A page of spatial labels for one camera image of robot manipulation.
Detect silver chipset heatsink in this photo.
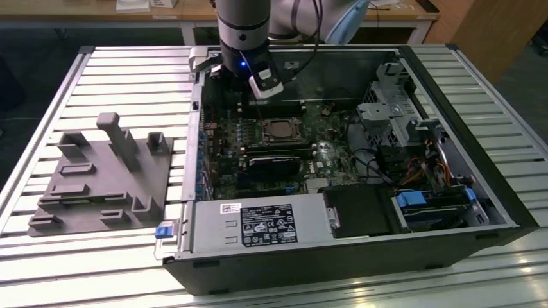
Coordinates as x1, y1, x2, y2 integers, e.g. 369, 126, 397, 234
307, 178, 330, 194

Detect metal drive cage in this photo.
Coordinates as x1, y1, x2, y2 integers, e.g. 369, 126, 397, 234
357, 62, 450, 148

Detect wooden cabinet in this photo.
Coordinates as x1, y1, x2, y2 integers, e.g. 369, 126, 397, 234
427, 0, 548, 85

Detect wooden desk with white legs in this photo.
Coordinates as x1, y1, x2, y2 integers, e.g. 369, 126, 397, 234
0, 0, 442, 46

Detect green motherboard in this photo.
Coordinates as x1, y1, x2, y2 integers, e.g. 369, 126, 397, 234
201, 102, 357, 200

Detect metal socket cover frame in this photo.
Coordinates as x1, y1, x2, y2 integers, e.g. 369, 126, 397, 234
259, 117, 305, 142

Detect orange and yellow power wires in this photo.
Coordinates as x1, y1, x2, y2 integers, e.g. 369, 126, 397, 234
406, 155, 454, 189

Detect hard disk in blue carrier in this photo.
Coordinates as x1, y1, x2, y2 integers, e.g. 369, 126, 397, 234
394, 187, 479, 232

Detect grey power supply with label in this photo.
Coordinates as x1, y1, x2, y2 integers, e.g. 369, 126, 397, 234
189, 193, 334, 256

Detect silver CPU with green edge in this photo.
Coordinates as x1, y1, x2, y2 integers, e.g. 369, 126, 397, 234
266, 121, 297, 137

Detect grey parts rack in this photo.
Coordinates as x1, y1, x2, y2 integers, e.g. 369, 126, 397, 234
27, 112, 177, 237

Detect black camera cable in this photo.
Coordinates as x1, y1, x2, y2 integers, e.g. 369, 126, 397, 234
291, 0, 325, 83

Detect black PC case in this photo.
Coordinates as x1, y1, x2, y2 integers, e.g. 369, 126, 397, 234
162, 44, 541, 296

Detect CPU socket with metal frame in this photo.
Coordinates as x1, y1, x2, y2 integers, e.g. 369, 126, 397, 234
255, 117, 309, 144

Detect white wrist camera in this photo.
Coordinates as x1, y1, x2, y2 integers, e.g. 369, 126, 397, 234
249, 67, 287, 100

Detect black graphics card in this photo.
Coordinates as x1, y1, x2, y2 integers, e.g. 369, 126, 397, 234
247, 156, 303, 180

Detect black plastic shroud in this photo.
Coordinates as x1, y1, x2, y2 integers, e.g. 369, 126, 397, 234
321, 185, 399, 239

